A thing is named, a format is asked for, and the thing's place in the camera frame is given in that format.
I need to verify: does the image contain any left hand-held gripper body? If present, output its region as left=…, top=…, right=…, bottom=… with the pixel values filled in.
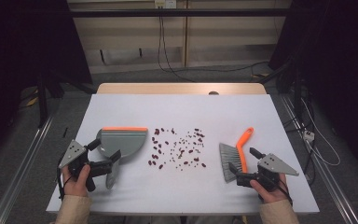
left=58, top=139, right=102, bottom=192

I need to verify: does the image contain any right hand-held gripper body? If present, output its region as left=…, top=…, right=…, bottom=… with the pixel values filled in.
left=251, top=152, right=300, bottom=192

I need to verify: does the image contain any orange-handled grey brush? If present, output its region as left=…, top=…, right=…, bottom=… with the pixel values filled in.
left=218, top=126, right=255, bottom=184

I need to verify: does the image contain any grey dustpan with orange edge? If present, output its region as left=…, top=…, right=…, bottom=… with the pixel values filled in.
left=96, top=126, right=149, bottom=190

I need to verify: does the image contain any scatter of red beans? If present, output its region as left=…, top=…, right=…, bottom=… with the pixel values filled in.
left=147, top=127, right=207, bottom=172

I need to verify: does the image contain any person's right hand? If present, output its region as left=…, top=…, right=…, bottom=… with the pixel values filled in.
left=250, top=173, right=290, bottom=204

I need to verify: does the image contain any person's left hand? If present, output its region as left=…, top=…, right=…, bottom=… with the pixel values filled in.
left=62, top=163, right=91, bottom=198

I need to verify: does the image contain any white power adapter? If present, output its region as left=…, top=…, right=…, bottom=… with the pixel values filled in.
left=302, top=130, right=316, bottom=143

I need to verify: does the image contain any black metal stand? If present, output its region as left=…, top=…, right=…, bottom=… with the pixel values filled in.
left=36, top=73, right=49, bottom=129

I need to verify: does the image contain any white table cover sheet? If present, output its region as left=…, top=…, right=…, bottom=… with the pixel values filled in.
left=46, top=93, right=321, bottom=216

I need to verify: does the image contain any wooden table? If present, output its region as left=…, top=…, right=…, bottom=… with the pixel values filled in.
left=96, top=82, right=268, bottom=95

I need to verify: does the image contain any black curtain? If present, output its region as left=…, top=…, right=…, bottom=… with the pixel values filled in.
left=0, top=0, right=93, bottom=157
left=268, top=0, right=358, bottom=180

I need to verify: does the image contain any black horizontal metal bar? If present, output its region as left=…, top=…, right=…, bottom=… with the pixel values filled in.
left=68, top=8, right=293, bottom=18

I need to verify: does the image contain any right hand-held gripper black cable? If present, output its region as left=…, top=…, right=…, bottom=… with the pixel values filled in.
left=276, top=181, right=294, bottom=206

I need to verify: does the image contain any hand-held gripper black cable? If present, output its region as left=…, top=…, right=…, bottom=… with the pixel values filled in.
left=56, top=166, right=76, bottom=201
left=276, top=181, right=294, bottom=206

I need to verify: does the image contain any left hand-held gripper black cable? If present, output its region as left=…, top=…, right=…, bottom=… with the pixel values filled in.
left=56, top=166, right=76, bottom=201

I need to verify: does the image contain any metal floor rail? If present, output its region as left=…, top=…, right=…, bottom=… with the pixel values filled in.
left=0, top=116, right=54, bottom=224
left=281, top=94, right=358, bottom=224

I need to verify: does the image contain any white floor cable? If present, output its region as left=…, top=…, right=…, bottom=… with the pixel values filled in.
left=300, top=97, right=341, bottom=167

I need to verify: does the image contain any bundle of black floor cables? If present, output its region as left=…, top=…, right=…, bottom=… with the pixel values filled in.
left=282, top=69, right=317, bottom=185

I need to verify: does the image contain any black hanging wall cable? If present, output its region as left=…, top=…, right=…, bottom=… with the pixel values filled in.
left=157, top=15, right=198, bottom=83
left=160, top=15, right=269, bottom=73

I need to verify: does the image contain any white wall socket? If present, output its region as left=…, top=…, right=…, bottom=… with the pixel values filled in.
left=154, top=0, right=177, bottom=9

